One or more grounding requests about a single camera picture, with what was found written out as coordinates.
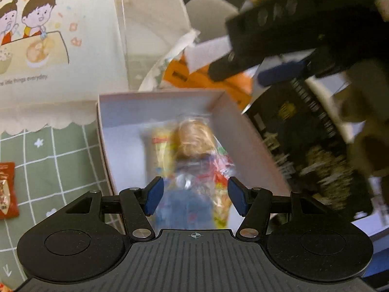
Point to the orange red snack packet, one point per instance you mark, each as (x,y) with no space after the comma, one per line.
(7,188)

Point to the pink cardboard box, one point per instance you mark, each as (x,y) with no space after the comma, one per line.
(121,112)

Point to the multicoloured snack packet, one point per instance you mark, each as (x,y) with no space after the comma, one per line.
(223,182)

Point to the grey round chair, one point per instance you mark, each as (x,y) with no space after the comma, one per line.
(209,15)

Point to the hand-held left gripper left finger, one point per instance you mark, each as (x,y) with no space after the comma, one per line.
(153,196)

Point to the clear bread packet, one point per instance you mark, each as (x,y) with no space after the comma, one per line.
(194,137)

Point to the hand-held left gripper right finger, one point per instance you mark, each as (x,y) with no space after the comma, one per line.
(238,196)

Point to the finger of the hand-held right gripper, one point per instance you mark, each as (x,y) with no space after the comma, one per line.
(282,71)
(234,64)

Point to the orange tissue box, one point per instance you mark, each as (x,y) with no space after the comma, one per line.
(182,76)

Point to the black snack bag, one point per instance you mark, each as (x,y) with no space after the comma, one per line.
(304,158)

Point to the blue snack packet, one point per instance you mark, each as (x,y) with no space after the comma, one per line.
(185,194)

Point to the green checked tablecloth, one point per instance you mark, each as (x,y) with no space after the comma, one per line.
(60,164)

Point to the person's right hand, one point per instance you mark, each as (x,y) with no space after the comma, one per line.
(370,112)

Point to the printed cream food cover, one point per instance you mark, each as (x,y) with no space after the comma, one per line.
(91,67)

